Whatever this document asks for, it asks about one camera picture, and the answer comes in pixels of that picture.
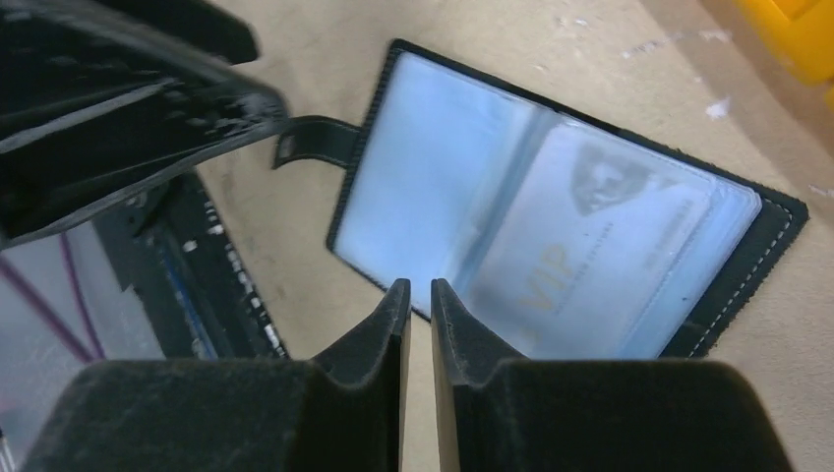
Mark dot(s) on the black leather card holder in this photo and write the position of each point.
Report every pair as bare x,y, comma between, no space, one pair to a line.
443,149

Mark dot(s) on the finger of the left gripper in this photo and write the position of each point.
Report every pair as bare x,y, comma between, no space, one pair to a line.
98,107
199,23

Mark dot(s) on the left yellow bin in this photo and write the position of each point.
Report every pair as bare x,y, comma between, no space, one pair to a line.
800,35

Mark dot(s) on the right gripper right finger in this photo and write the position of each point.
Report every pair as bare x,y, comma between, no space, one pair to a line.
500,411

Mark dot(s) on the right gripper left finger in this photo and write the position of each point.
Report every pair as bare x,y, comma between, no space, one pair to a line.
341,410

